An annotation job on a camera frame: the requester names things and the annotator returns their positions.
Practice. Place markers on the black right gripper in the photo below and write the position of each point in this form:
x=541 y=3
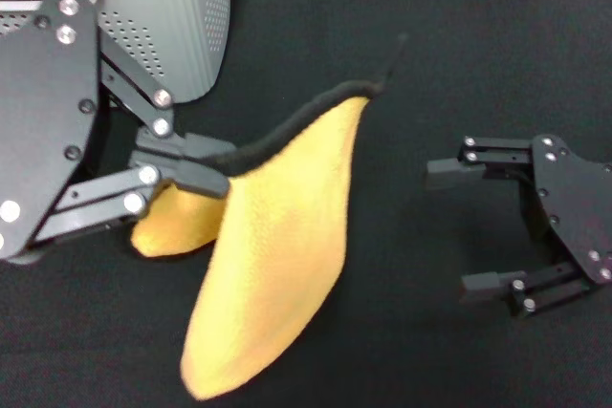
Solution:
x=574 y=198

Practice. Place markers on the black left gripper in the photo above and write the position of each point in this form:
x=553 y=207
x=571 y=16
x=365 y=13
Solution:
x=43 y=107

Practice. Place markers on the grey perforated storage basket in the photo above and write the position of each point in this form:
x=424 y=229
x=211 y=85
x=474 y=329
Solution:
x=162 y=11

